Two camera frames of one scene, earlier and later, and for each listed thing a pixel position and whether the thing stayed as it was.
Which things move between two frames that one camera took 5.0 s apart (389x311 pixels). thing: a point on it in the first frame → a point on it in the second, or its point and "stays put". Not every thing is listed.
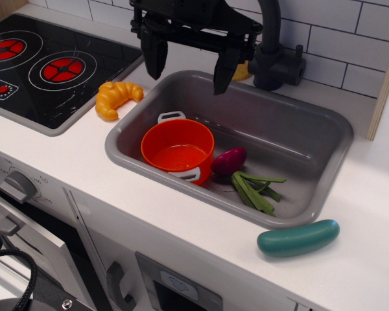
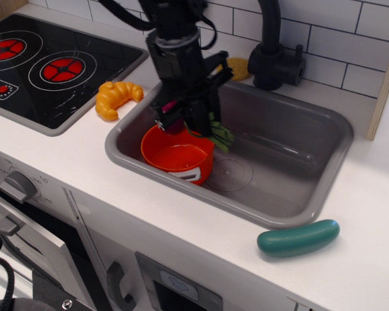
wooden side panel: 386,91 stays put
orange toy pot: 180,146 stays put
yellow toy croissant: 112,94 stays put
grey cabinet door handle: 114,274 stays put
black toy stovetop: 47,79 stays put
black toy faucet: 271,66 stays put
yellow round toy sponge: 242,71 stays put
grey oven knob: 18,186 stays put
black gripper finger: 231,56 → 197,116
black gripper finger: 154,46 → 164,120
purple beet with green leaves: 254,190 → 220,135
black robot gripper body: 214,25 → 188,80
